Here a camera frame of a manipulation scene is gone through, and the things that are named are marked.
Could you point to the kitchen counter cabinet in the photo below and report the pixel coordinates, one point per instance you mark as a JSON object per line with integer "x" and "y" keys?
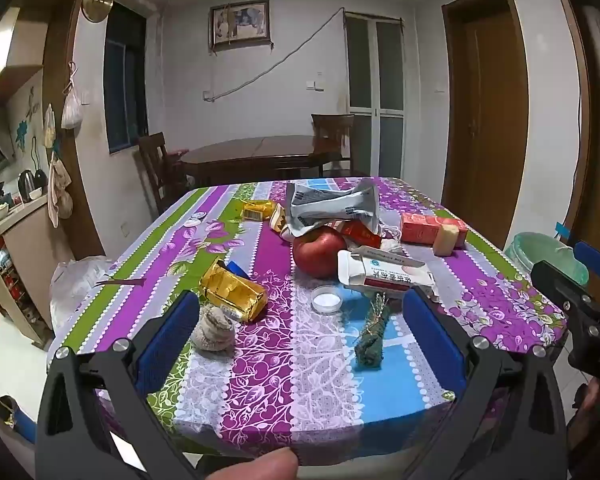
{"x": 25, "y": 260}

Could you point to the white medicine box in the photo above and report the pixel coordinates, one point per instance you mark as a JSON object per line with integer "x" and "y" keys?
{"x": 385, "y": 277}

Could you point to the small blue packet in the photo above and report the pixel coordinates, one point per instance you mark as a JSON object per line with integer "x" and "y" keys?
{"x": 237, "y": 269}

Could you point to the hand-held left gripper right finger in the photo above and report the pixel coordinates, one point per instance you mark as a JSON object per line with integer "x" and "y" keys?
{"x": 430, "y": 340}

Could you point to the white wall switch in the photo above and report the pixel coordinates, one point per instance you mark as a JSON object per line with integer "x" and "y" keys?
{"x": 315, "y": 85}

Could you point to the trash bin with green bag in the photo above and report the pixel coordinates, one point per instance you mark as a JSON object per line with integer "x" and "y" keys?
{"x": 535, "y": 255}

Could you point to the frosted glass double door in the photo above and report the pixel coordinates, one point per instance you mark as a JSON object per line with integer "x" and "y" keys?
{"x": 375, "y": 95}

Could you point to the cream knit cloth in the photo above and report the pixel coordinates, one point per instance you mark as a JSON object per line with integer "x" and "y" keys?
{"x": 212, "y": 335}

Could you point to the red-orange snack packet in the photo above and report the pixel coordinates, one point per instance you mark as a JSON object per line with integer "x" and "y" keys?
{"x": 360, "y": 232}

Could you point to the electric kettle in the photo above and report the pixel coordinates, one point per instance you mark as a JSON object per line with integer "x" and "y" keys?
{"x": 26, "y": 186}

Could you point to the yellow wrapper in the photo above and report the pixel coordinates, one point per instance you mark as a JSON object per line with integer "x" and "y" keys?
{"x": 257, "y": 209}

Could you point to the small gold wrapper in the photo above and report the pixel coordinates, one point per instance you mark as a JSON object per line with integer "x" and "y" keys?
{"x": 278, "y": 217}

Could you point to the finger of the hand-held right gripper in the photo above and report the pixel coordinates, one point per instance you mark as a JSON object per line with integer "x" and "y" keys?
{"x": 560, "y": 285}
{"x": 595, "y": 262}

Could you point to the white bottle cap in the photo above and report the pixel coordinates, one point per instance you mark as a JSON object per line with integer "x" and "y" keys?
{"x": 326, "y": 301}

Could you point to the small round white lid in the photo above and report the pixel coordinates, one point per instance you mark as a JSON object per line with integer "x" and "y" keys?
{"x": 198, "y": 218}

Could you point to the person's right hand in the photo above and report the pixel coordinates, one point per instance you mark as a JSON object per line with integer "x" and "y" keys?
{"x": 589, "y": 396}

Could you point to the purple floral striped tablecloth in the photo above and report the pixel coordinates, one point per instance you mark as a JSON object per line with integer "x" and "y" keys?
{"x": 260, "y": 360}

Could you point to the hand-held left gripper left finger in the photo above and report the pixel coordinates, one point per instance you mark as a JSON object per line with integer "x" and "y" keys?
{"x": 170, "y": 340}

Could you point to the red apple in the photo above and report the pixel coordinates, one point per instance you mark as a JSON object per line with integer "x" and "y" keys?
{"x": 315, "y": 255}

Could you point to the white plastic bag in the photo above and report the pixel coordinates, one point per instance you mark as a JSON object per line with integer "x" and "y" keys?
{"x": 75, "y": 285}

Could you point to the crumpled white tissue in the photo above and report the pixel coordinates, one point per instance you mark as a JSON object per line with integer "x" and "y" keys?
{"x": 392, "y": 246}

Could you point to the dark window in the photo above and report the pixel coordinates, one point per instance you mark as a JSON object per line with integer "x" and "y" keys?
{"x": 125, "y": 90}

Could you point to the hanging beige cloths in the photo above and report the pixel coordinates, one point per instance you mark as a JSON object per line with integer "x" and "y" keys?
{"x": 60, "y": 195}

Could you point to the white wall outlet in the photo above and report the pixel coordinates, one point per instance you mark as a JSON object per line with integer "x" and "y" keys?
{"x": 207, "y": 95}

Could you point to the pink carton box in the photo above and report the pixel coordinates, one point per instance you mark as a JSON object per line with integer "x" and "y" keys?
{"x": 420, "y": 227}

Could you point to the grey-white plastic package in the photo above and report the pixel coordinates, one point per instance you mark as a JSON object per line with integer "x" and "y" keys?
{"x": 330, "y": 205}

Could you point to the framed wall picture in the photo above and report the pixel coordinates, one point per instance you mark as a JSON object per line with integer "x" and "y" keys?
{"x": 240, "y": 25}

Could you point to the gold foil packet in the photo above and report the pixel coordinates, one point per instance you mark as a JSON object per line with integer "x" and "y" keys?
{"x": 230, "y": 292}

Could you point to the hanging plastic bag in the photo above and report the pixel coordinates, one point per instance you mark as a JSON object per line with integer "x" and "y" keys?
{"x": 72, "y": 107}

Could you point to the person's left hand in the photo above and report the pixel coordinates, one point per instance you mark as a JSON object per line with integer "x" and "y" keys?
{"x": 252, "y": 465}

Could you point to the dark wooden dining table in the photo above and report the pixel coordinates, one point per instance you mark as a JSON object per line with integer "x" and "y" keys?
{"x": 255, "y": 152}

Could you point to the dark wooden chair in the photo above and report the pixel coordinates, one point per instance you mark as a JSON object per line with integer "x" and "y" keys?
{"x": 155, "y": 160}
{"x": 332, "y": 132}

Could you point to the round gold wall clock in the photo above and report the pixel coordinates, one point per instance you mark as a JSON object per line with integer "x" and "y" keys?
{"x": 97, "y": 0}

